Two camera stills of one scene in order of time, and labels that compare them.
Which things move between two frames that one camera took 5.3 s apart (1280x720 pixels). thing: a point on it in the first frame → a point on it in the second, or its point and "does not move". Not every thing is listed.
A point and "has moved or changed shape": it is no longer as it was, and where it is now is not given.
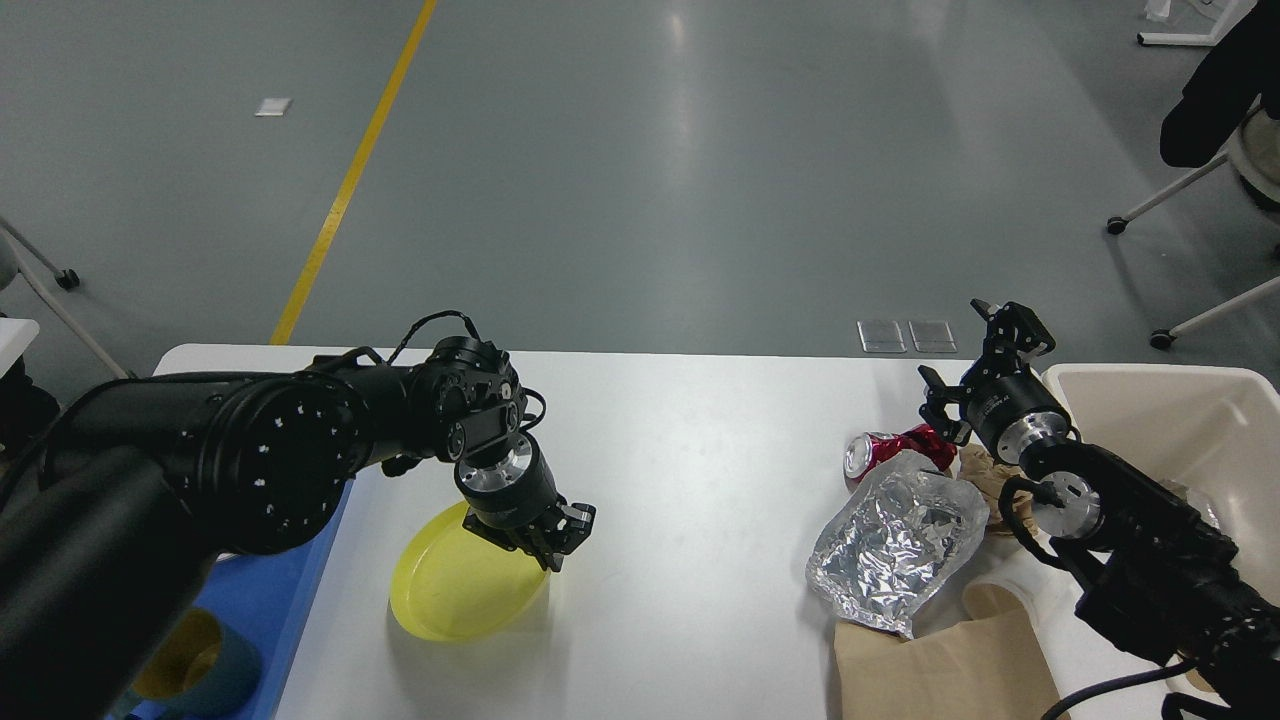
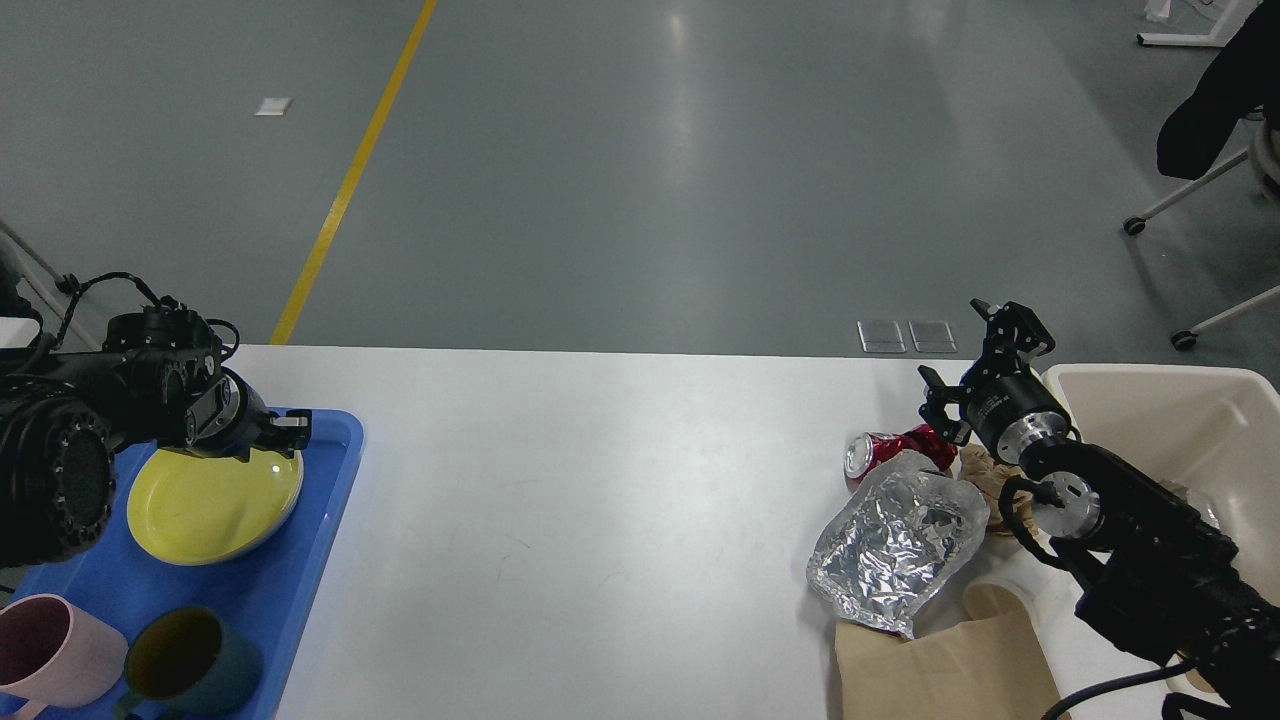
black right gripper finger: [938, 395] does not move
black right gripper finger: [1015, 335] does not move
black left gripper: [514, 491] → [229, 416]
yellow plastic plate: [455, 583] has moved or changed shape
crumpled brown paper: [977, 468] does not move
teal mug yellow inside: [200, 669] does not move
